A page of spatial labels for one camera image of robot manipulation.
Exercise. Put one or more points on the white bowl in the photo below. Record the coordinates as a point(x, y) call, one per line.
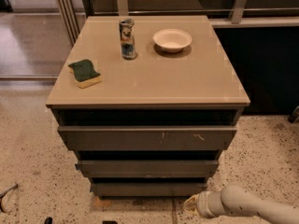
point(172, 40)

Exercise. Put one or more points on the black caster wheel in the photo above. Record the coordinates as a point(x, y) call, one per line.
point(294, 115)

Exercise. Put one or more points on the black object at bottom edge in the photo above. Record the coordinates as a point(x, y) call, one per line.
point(109, 222)

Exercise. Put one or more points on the metal railing frame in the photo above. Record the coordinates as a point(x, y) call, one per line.
point(223, 13)

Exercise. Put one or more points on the grey drawer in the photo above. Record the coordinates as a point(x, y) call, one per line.
point(147, 168)
point(146, 189)
point(96, 138)

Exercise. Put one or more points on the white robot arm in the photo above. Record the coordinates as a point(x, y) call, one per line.
point(234, 201)

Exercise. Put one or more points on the grey drawer cabinet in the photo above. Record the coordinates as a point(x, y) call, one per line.
point(195, 87)

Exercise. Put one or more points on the tall printed drink can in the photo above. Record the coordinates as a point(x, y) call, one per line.
point(127, 39)

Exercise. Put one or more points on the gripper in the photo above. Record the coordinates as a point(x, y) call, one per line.
point(203, 202)

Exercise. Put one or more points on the green yellow sponge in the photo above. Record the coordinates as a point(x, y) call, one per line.
point(84, 73)

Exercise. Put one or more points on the small black floor object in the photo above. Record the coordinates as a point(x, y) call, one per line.
point(48, 220)

